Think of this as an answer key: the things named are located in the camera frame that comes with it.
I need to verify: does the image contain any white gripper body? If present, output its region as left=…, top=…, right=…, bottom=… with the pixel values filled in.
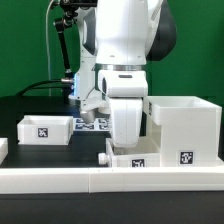
left=109, top=98, right=143, bottom=148

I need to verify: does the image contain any white front drawer box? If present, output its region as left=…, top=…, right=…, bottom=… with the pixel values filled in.
left=98, top=136, right=160, bottom=168

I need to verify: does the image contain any white drawer box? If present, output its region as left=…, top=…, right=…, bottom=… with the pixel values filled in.
left=98, top=136, right=160, bottom=168
left=17, top=115, right=74, bottom=145

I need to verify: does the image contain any white drawer cabinet frame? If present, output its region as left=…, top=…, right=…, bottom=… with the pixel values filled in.
left=143, top=96, right=222, bottom=167

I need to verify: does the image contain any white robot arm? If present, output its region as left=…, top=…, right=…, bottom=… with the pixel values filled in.
left=71, top=0, right=176, bottom=147

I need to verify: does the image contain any white rear drawer box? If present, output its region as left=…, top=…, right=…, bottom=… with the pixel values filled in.
left=17, top=115, right=74, bottom=145

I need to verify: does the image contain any fiducial marker sheet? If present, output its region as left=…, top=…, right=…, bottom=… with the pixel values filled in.
left=74, top=118, right=109, bottom=131

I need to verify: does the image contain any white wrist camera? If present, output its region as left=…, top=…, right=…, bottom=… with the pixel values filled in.
left=80, top=97, right=110, bottom=124

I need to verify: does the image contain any white front border rail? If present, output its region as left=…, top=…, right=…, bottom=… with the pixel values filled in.
left=0, top=166, right=224, bottom=194

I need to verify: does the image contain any white border rail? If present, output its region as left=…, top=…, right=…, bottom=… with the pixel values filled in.
left=0, top=138, right=8, bottom=165
left=0, top=166, right=224, bottom=194

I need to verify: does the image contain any black cable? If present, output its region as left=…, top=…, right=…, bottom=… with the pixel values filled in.
left=14, top=79, right=73, bottom=98

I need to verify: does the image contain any white left border rail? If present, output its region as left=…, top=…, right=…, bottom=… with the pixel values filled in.
left=0, top=138, right=8, bottom=165

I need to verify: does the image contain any grey thin cable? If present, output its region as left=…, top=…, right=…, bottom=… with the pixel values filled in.
left=45, top=0, right=56, bottom=81

